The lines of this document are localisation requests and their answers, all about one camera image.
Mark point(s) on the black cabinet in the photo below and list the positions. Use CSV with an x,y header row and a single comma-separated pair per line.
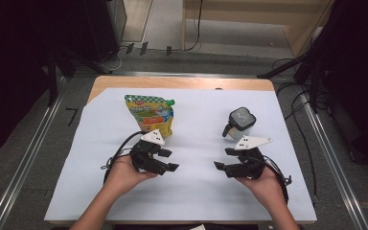
x,y
103,28

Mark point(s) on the metal floor rail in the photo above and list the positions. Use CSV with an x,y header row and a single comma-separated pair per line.
x,y
172,74
332,159
22,159

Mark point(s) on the person's left hand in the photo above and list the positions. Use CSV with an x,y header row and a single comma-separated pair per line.
x,y
124,177

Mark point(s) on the person's right hand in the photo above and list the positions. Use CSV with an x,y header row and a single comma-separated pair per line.
x,y
268,188

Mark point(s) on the light wooden shelf unit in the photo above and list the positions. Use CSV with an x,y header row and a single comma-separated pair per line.
x,y
252,19

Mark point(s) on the yellow green spouted pouch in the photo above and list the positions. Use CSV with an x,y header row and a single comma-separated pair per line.
x,y
151,115

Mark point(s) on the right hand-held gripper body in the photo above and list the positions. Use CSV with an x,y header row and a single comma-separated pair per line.
x,y
250,164

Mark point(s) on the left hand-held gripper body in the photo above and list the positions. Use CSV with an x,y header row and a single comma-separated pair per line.
x,y
145,155

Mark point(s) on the dark curtain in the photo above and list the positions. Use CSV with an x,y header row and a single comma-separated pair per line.
x,y
19,64
357,80

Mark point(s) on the black stand leg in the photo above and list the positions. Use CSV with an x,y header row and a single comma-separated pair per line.
x,y
284,65
52,80

